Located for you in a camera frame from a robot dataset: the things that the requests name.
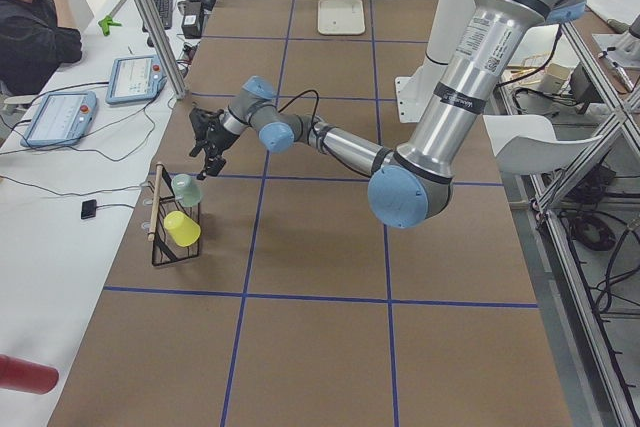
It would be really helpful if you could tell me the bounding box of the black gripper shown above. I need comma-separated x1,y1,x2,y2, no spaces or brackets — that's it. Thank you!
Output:
189,107,231,181

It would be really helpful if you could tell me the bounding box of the mint green cup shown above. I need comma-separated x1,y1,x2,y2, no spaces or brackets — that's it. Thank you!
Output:
171,173,202,208

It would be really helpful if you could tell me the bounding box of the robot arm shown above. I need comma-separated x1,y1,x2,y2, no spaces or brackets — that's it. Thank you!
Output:
189,0,586,229

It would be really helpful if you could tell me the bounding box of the yellow cup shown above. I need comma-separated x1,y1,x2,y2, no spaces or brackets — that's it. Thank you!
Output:
163,211,201,247

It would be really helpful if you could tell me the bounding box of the cream rabbit tray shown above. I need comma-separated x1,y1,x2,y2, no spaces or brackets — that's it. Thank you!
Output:
317,0,366,36

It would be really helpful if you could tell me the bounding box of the far blue teach pendant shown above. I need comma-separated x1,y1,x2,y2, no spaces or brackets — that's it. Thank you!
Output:
105,55,166,105

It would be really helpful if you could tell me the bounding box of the blue teach pendant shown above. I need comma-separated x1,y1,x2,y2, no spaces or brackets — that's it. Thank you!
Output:
105,55,166,105
20,91,98,148

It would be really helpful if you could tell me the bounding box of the small black device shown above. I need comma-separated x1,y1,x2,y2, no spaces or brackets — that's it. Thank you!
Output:
80,199,98,220

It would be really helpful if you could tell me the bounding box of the black power adapter box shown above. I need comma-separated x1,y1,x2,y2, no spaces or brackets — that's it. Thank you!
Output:
181,2,204,39

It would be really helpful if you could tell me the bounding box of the near blue teach pendant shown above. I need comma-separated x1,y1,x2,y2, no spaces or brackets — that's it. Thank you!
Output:
20,91,98,148

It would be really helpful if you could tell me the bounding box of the black keyboard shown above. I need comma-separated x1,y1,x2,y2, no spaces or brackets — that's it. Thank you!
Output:
153,0,173,30

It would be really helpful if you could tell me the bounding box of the green clamp tool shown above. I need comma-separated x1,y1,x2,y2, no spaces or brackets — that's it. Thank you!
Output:
98,15,122,37

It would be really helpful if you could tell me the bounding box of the seated person in black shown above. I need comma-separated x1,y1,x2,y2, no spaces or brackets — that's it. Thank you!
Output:
1,0,83,96

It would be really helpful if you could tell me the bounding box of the red thermos bottle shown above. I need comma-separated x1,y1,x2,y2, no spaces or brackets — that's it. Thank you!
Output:
1,354,59,395

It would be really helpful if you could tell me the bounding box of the white plastic chair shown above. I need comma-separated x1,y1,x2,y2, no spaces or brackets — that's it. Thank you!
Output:
482,114,603,175

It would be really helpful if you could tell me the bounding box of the black wire cup rack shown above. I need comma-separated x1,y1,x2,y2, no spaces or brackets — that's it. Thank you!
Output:
142,162,202,268

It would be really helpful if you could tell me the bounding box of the aluminium frame post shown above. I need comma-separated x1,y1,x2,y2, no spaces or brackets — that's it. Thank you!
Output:
134,0,187,100

